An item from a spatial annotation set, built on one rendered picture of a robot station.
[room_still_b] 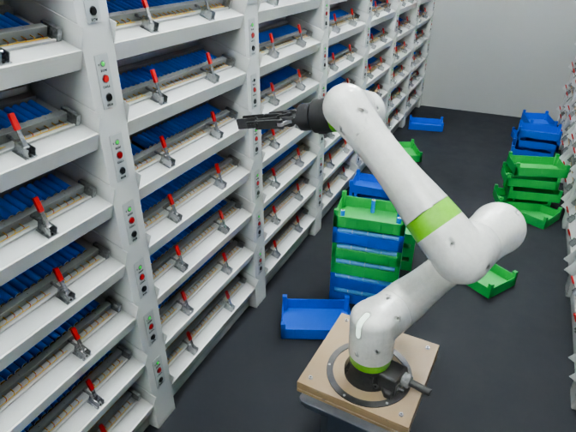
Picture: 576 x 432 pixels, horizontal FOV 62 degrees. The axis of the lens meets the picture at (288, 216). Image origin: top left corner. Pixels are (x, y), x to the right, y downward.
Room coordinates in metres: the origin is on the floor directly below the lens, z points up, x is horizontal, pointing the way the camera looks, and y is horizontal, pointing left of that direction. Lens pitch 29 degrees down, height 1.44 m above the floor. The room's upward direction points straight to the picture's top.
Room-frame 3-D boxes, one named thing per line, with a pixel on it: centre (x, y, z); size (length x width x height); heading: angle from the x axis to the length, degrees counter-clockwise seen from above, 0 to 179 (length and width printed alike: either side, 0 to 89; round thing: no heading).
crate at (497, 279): (1.96, -0.95, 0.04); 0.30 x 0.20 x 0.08; 33
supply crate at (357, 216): (1.83, -0.37, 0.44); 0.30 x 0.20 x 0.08; 73
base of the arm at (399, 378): (1.00, -0.29, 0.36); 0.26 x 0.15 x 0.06; 52
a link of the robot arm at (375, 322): (1.04, -0.25, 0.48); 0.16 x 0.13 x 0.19; 133
